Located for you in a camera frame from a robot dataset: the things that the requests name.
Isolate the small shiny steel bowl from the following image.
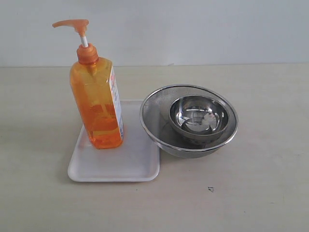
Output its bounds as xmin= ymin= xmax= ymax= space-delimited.
xmin=168 ymin=95 xmax=230 ymax=145

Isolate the white rectangular plastic tray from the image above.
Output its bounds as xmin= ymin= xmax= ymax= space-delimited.
xmin=68 ymin=100 xmax=160 ymax=182

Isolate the large steel mesh colander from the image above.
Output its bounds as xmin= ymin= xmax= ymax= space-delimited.
xmin=140 ymin=84 xmax=239 ymax=159

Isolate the orange pump soap bottle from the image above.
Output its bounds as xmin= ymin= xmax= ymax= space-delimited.
xmin=52 ymin=19 xmax=124 ymax=149

